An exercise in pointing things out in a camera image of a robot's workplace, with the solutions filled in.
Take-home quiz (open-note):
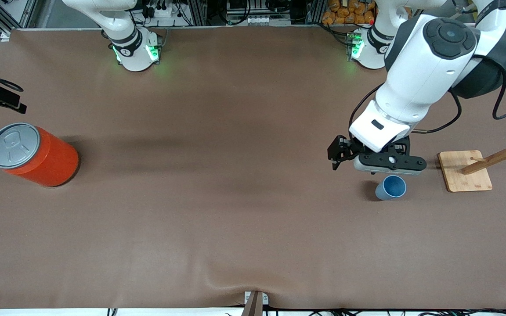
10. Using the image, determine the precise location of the blue plastic cup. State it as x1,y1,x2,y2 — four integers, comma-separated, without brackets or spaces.
375,175,407,201

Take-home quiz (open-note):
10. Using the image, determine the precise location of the wooden cup rack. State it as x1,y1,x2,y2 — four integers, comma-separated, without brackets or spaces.
437,121,506,193

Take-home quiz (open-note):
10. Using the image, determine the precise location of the orange can with grey lid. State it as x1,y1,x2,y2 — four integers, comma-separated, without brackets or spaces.
0,122,80,188

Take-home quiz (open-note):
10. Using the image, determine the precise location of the orange packaged snacks pile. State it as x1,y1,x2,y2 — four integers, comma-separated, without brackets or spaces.
322,0,376,25

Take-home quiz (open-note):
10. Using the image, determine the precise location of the white connector strip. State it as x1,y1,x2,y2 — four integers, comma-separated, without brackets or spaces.
243,15,280,25

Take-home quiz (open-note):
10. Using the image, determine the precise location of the brown table mat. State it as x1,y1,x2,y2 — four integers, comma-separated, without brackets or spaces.
0,24,506,310

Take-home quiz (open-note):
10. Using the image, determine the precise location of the white power strip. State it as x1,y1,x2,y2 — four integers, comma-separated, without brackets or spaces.
145,4,179,18

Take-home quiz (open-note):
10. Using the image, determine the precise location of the aluminium frame profile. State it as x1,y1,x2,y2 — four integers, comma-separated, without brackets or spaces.
0,0,38,36

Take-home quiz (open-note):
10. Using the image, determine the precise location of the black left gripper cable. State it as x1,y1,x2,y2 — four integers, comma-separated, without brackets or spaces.
349,26,506,134

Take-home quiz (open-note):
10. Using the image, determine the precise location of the aluminium frame post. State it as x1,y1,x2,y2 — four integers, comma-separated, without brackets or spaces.
306,0,324,25
192,0,207,25

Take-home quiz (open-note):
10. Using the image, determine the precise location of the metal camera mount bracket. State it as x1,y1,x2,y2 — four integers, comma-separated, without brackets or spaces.
244,291,269,316

